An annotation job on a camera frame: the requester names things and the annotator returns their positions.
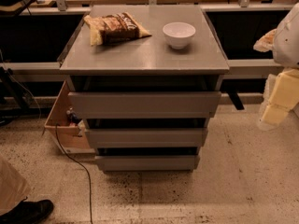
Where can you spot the grey drawer cabinet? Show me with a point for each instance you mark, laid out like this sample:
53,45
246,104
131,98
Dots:
147,65

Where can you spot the grey top drawer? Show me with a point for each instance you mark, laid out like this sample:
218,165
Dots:
144,105

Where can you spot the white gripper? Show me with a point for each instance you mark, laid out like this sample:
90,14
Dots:
288,44

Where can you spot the grey metal rail frame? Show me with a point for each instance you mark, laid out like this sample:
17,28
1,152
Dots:
35,42

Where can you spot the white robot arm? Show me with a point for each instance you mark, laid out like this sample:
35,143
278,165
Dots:
286,42

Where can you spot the white bowl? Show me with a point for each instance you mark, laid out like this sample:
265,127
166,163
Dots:
178,35

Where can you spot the brown chip bag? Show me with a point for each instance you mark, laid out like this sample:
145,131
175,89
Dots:
114,28

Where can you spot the cardboard box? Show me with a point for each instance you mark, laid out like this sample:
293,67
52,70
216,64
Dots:
66,134

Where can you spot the grey middle drawer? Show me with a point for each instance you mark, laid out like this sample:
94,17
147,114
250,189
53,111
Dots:
124,138

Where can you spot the grey bottom drawer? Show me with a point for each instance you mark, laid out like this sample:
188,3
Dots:
147,163

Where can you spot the black shoe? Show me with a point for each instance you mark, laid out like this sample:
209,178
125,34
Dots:
28,213

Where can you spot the grey drawer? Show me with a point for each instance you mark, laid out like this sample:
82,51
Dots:
147,163
144,105
124,138

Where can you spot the beige trouser leg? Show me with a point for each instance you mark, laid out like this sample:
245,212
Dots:
14,188

